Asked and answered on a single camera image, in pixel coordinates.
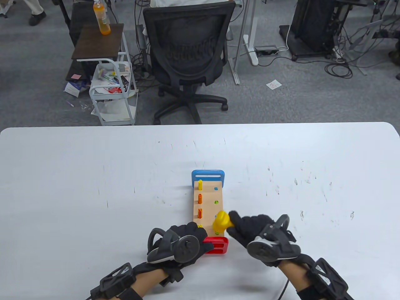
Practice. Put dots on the person's left hand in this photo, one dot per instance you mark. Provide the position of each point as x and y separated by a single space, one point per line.
200 234

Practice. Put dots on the black equipment cart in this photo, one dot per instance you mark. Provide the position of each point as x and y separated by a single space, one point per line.
312 28

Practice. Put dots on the pink sticky note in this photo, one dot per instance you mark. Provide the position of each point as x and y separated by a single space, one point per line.
76 76

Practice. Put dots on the person's right hand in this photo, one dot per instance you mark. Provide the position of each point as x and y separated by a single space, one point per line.
250 226

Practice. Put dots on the white desk leg frame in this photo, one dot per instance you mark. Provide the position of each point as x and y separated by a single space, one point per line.
248 40

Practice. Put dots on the white metal utility cart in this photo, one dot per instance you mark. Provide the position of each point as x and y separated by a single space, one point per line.
112 93

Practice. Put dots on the yellow plastic toy hammer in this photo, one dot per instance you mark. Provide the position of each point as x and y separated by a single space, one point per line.
221 222

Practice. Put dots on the black power strip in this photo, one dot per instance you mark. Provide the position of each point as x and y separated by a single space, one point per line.
266 50

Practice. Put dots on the black tracking controller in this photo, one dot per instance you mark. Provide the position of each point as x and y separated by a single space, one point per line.
184 250
272 250

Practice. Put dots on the person's right forearm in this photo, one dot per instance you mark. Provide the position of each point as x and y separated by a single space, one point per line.
293 278

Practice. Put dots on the rainbow wooden hammer bench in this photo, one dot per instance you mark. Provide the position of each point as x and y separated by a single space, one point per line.
208 193

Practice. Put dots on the white paper sheet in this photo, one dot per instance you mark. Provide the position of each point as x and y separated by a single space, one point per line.
274 84

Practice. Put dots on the orange juice bottle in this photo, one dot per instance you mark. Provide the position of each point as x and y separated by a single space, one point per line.
103 18

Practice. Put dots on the white and blue box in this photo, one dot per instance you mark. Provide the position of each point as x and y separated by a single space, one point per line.
73 89

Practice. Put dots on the black cabinet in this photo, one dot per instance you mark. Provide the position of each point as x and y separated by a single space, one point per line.
78 18

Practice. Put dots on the black mesh office chair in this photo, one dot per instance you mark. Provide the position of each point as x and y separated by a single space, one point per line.
187 40

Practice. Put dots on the brown wooden side table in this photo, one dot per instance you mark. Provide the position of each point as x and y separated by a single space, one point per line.
98 42

